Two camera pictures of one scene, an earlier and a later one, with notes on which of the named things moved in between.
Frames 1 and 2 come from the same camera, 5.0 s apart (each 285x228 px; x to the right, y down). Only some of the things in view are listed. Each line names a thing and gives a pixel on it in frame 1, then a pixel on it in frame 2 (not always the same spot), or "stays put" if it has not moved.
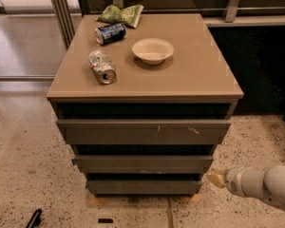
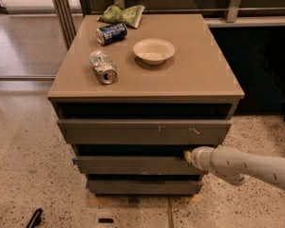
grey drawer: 142,164 stays put
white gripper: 232,180 -> 198,158
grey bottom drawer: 143,187 stays put
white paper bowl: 152,50 stays put
